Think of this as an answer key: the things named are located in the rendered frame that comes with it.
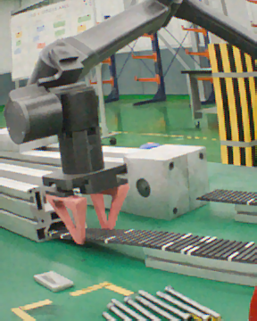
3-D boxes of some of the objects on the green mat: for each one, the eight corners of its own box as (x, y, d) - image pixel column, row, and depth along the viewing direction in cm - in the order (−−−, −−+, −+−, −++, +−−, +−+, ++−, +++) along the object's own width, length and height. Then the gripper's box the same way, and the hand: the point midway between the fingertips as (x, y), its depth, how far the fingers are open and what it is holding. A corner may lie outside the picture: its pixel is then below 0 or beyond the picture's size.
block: (217, 198, 92) (214, 144, 91) (169, 220, 84) (164, 160, 82) (179, 194, 99) (175, 142, 97) (128, 213, 91) (122, 156, 89)
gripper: (62, 135, 67) (82, 253, 69) (124, 120, 73) (137, 233, 76) (33, 135, 72) (52, 243, 74) (90, 120, 78) (105, 226, 81)
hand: (93, 234), depth 75 cm, fingers closed on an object, 5 cm apart
